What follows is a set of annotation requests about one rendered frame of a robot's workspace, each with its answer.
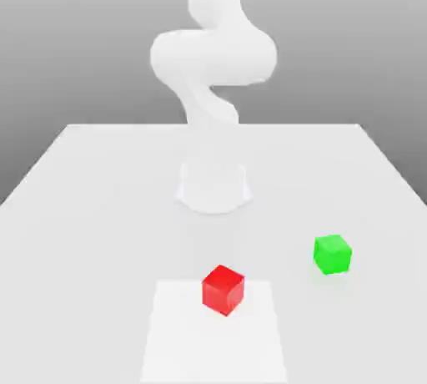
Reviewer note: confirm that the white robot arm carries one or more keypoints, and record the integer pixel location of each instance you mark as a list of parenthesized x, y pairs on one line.
[(213, 56)]

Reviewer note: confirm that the small red cube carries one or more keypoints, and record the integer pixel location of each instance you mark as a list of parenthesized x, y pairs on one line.
[(223, 290)]

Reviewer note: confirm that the small green cube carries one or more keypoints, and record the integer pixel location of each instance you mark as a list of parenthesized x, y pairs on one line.
[(332, 254)]

